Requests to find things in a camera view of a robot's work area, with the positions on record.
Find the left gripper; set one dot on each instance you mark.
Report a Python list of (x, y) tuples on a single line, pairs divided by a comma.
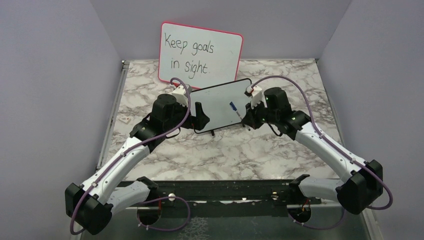
[(197, 122)]

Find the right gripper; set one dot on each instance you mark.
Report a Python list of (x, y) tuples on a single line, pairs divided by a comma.
[(250, 117)]

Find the black framed small whiteboard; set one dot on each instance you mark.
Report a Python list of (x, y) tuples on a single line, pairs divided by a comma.
[(216, 100)]

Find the whiteboard marker pen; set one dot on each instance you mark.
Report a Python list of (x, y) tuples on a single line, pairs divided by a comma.
[(233, 107)]

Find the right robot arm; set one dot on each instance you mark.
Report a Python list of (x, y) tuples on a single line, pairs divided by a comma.
[(359, 182)]

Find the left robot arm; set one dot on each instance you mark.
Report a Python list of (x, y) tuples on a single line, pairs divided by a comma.
[(91, 204)]

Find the pink framed whiteboard with writing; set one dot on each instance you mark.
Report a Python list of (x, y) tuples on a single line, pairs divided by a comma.
[(200, 57)]

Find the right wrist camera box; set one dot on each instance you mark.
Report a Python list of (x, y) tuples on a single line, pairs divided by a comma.
[(256, 95)]

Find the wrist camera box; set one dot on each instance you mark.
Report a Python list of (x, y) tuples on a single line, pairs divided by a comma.
[(180, 92), (256, 95)]

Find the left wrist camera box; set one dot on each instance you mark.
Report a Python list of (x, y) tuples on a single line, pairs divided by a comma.
[(180, 92)]

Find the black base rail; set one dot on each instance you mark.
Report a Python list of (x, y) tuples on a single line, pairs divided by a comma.
[(222, 198)]

